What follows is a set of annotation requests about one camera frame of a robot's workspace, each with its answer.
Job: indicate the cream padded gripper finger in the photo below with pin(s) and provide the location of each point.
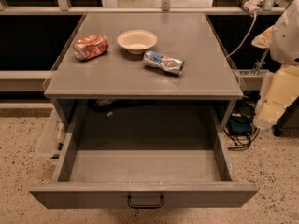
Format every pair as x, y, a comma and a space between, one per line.
278, 92

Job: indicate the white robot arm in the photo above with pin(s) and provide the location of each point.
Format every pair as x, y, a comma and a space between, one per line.
282, 39

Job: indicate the grey metal drawer cabinet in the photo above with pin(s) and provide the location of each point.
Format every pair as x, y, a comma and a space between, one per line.
119, 74

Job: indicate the open grey top drawer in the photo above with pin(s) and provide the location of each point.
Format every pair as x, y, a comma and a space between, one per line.
175, 150

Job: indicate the crushed orange soda can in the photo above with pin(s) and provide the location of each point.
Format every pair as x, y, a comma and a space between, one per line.
90, 46

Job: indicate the blue box on floor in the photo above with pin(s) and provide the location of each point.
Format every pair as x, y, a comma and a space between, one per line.
239, 126

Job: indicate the white power strip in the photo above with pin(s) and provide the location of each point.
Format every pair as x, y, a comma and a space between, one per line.
250, 6

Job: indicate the white paper bowl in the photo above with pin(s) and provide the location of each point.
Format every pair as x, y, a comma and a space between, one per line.
137, 41

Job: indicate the black drawer handle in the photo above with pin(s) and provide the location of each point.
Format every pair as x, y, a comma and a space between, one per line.
143, 202

